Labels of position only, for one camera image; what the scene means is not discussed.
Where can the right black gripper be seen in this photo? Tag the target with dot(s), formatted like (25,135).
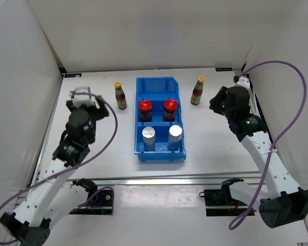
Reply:
(214,102)

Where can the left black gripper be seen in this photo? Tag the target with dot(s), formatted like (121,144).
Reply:
(102,111)

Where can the tall sauce bottle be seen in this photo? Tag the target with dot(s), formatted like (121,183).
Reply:
(120,96)
(197,91)

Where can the red-lid sauce jar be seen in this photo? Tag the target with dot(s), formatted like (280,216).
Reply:
(170,107)
(145,108)

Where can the silver can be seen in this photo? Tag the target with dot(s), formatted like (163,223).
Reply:
(175,136)
(149,137)

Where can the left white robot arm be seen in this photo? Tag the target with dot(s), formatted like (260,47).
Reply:
(32,221)

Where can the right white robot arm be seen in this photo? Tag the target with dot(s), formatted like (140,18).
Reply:
(279,199)

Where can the left black corner label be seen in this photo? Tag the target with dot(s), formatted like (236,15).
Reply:
(72,75)

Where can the black corner label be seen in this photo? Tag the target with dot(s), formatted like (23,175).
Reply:
(72,75)
(223,69)

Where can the right black corner label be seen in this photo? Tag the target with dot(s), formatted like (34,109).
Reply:
(223,69)

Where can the blue three-compartment plastic bin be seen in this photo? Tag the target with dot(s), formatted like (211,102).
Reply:
(157,90)

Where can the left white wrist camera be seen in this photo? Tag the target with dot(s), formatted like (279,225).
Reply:
(81,96)

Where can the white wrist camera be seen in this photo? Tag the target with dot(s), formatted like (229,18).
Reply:
(81,96)
(241,81)

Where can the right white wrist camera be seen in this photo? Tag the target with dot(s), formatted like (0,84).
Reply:
(241,81)

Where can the right aluminium rail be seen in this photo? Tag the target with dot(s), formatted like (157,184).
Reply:
(259,115)

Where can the aluminium rail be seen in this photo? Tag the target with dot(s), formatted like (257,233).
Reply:
(259,115)
(215,179)

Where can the front aluminium rail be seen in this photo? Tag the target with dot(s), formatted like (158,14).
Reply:
(215,179)

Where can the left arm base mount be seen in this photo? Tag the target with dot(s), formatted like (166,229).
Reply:
(101,204)

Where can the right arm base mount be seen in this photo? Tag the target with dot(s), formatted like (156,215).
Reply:
(216,206)

